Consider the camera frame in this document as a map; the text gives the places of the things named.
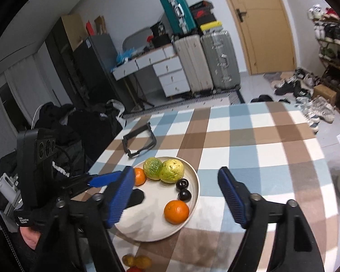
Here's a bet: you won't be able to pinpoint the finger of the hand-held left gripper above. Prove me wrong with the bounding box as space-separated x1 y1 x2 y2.
127 189 146 208
62 171 124 197

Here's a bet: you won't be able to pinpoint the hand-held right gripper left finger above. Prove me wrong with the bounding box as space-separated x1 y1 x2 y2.
31 166 136 272

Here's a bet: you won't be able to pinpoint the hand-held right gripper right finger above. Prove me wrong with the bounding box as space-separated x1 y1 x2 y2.
218 167 326 272

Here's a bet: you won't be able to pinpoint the orange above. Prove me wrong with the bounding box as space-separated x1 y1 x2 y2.
133 168 147 186
163 200 190 225

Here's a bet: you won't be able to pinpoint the small bumpy green guava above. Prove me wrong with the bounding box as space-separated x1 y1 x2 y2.
143 157 163 180

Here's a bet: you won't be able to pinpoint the cream round plate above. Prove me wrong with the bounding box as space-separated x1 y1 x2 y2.
113 156 200 242

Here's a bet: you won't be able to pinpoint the large yellow-green guava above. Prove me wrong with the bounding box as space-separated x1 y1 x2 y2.
159 159 185 184

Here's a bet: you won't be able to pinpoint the person's left hand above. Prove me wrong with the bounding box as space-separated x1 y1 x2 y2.
19 226 42 250

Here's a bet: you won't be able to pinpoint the white grey device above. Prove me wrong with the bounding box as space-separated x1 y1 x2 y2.
0 174 21 214

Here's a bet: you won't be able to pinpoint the pile of black clothes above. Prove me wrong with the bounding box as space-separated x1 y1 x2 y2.
34 99 126 176

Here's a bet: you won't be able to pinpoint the grey curtain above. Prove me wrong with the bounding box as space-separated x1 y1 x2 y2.
0 54 54 136

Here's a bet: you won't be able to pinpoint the black slippers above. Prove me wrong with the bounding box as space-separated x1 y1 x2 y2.
251 94 291 104

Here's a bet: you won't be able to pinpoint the dark refrigerator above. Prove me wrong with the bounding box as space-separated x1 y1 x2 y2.
72 33 128 114

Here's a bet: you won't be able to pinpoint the white desk with drawers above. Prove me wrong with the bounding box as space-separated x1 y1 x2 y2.
112 45 192 98

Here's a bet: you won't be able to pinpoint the blue plastic bag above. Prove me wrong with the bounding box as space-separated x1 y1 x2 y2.
116 48 136 64

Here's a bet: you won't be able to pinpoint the grey door mat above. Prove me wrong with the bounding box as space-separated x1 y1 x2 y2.
263 72 287 81

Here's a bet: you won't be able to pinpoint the scattered pile of shoes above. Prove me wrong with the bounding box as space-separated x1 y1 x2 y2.
272 68 336 134

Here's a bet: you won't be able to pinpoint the tall dark cabinet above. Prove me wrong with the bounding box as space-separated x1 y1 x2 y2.
45 14 87 105

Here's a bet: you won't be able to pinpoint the beige suitcase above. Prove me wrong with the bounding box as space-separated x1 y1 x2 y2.
174 34 214 95

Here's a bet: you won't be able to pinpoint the cardboard box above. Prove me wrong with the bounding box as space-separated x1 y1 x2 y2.
312 84 338 106

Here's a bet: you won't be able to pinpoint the silver suitcase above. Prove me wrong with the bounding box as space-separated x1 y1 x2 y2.
201 30 242 92

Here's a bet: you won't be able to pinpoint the grey framed mirror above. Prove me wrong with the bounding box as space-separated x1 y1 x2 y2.
122 27 153 54

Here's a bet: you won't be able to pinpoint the black box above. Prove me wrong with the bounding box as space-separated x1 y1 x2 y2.
152 34 173 49

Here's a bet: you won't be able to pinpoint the red paper bag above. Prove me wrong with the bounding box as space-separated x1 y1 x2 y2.
86 20 97 37

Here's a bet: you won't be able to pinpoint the brown paper bag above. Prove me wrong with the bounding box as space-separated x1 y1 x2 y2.
94 15 107 36

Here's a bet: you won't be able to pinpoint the black printed bag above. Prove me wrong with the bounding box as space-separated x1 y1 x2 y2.
150 22 168 36

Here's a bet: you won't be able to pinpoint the yellow wooden door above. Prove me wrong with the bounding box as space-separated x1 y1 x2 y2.
215 0 296 75

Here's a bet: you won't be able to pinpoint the wooden shoe rack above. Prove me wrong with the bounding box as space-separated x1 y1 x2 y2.
313 17 340 119

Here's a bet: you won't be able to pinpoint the yellow and black shoebox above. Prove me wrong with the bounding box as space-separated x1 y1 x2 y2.
200 21 224 33

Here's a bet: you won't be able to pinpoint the teal suitcase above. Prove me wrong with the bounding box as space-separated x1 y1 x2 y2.
159 0 197 38

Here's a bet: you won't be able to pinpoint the red and black shoebox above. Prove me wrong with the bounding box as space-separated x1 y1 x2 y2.
191 8 216 25

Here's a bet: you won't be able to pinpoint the shoe rack with shoes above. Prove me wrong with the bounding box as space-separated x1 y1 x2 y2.
307 4 340 119

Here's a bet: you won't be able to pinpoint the black rectangular frame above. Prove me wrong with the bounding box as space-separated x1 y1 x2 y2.
122 122 156 158

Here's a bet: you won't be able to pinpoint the white cable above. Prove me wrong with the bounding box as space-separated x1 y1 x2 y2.
31 104 44 128

